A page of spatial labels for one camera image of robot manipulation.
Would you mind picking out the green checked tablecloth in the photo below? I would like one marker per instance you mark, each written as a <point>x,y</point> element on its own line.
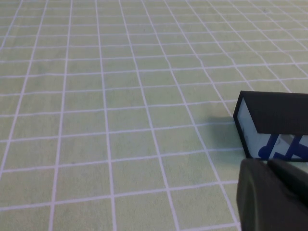
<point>96,120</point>

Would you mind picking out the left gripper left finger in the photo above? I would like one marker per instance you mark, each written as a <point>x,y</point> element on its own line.
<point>264,204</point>

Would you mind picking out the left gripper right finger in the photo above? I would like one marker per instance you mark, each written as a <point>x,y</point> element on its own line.
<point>293,180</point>

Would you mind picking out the black glasses case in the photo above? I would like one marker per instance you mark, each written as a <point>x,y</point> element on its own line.
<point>279,113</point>

